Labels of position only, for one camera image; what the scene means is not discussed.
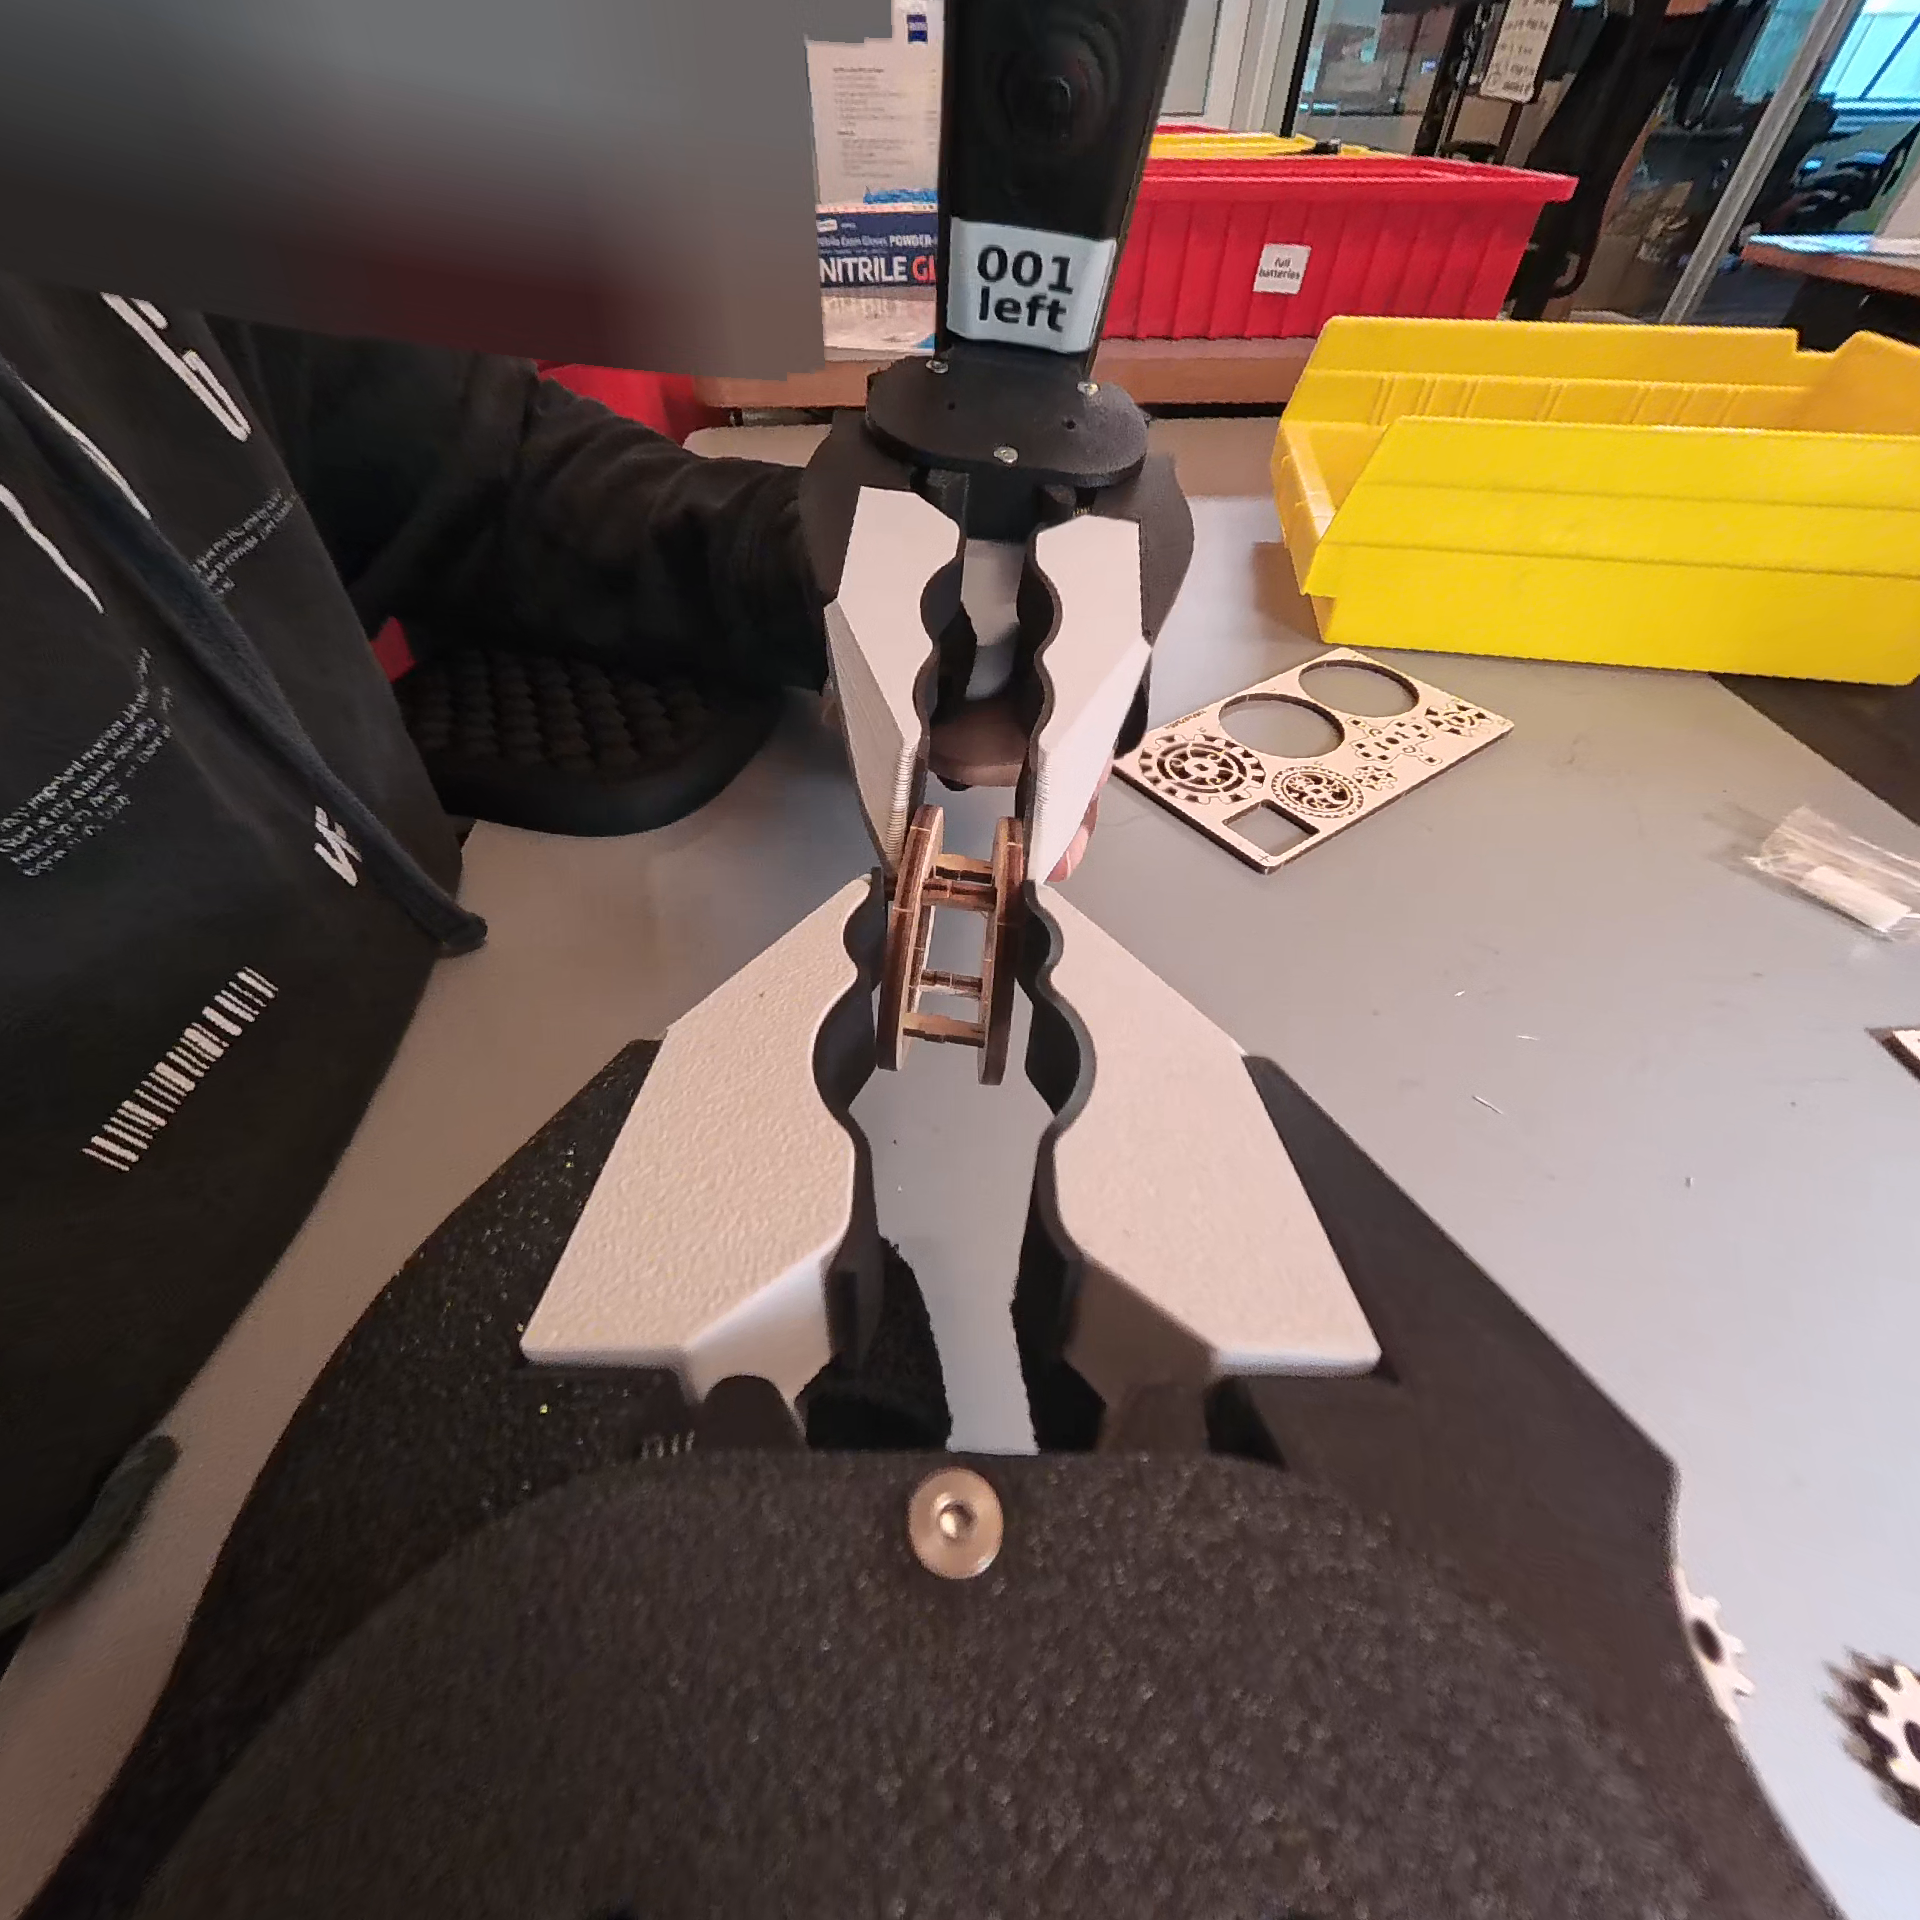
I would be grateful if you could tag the person's black hoodie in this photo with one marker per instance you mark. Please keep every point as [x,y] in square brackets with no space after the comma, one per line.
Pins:
[150,975]

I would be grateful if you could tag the wooden spool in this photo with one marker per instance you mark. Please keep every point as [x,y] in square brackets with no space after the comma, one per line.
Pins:
[897,961]

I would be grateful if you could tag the person's left hand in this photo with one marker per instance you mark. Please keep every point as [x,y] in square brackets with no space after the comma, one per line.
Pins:
[975,750]

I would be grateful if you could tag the clear plastic bag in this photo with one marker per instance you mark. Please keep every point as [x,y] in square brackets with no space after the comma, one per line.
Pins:
[1846,870]

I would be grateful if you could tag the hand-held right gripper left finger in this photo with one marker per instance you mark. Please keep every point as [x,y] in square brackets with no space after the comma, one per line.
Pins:
[705,1200]

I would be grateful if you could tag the wooden gear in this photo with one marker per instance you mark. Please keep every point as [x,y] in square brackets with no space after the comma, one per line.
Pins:
[1718,1641]
[1891,1723]

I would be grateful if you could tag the yellow plastic bin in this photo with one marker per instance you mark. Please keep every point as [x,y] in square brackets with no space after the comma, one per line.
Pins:
[1621,555]

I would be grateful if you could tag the white paper sheet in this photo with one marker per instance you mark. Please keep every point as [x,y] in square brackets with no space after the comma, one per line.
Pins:
[1517,54]

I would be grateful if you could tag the laser-cut wooden sheet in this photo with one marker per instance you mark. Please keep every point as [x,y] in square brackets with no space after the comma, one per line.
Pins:
[1463,727]

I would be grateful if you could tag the red plastic basket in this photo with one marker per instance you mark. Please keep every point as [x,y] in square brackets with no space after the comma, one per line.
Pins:
[630,399]

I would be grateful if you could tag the small slotted wooden piece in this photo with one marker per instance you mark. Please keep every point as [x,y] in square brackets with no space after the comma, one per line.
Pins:
[1902,1049]

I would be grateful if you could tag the white cardboard box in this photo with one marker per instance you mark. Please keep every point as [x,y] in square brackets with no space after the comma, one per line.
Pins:
[879,106]

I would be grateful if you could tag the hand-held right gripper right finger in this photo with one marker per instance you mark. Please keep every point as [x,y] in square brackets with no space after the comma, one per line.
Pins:
[1201,1200]

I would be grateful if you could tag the red plastic tote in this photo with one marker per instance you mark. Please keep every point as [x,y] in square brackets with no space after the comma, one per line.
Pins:
[1349,241]

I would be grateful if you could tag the blue glove box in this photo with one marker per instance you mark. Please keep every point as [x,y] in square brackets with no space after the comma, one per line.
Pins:
[879,254]

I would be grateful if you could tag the wooden side table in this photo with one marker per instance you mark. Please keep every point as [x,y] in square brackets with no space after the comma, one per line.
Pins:
[1846,263]

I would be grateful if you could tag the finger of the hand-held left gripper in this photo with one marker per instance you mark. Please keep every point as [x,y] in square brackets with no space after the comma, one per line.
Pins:
[1103,644]
[879,628]

